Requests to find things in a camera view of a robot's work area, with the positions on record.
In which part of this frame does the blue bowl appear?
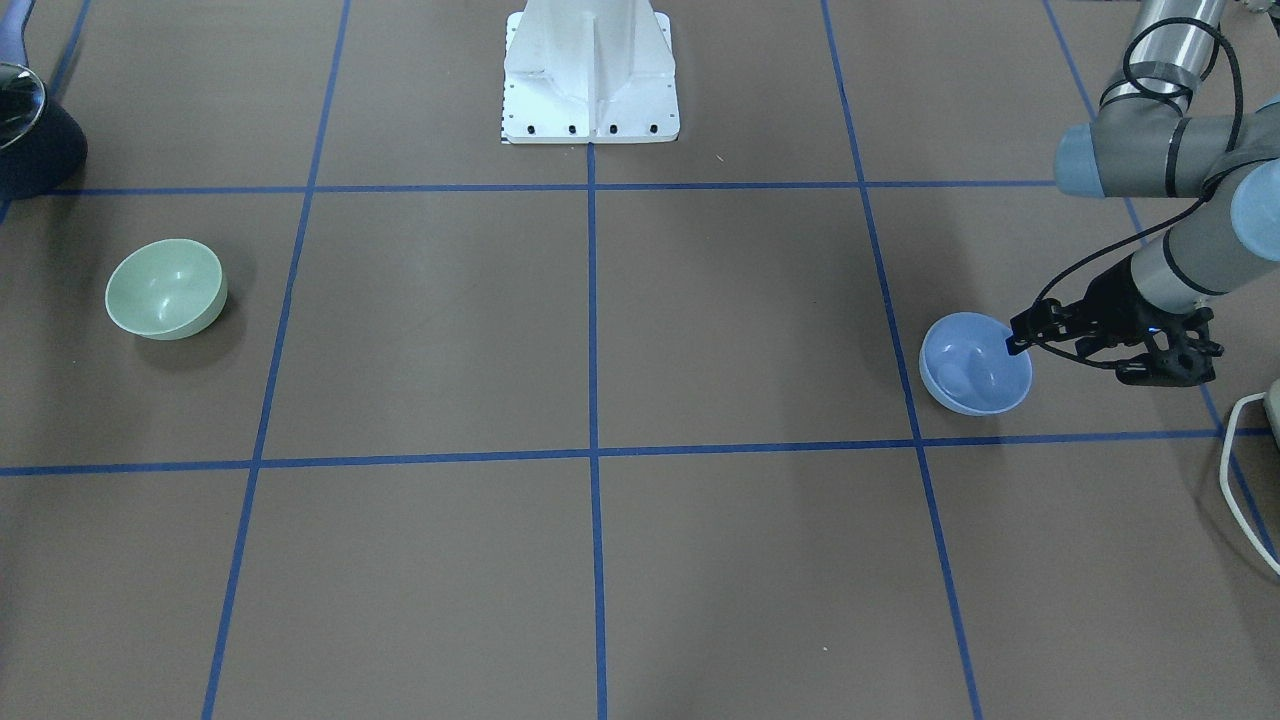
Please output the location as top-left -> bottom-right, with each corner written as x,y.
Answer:
918,313 -> 1034,416

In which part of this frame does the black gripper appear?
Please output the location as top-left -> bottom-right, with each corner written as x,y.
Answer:
1005,259 -> 1161,357

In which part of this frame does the white chrome toaster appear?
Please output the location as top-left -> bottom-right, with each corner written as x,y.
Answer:
1262,379 -> 1280,447

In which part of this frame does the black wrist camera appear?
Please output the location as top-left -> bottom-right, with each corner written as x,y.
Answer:
1114,305 -> 1224,388

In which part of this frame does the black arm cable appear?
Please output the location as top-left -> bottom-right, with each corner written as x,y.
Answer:
1030,18 -> 1244,372

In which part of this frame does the white toaster power cable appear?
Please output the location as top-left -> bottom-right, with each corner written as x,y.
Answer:
1220,393 -> 1280,577

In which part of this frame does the green bowl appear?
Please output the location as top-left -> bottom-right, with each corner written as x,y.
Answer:
104,238 -> 229,341

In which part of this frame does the dark blue saucepan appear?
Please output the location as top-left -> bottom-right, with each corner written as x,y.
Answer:
1,1 -> 88,202

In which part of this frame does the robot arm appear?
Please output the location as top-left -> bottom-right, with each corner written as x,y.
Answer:
1007,1 -> 1277,366

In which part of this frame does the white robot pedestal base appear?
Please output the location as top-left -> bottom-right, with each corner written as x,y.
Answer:
500,1 -> 681,145

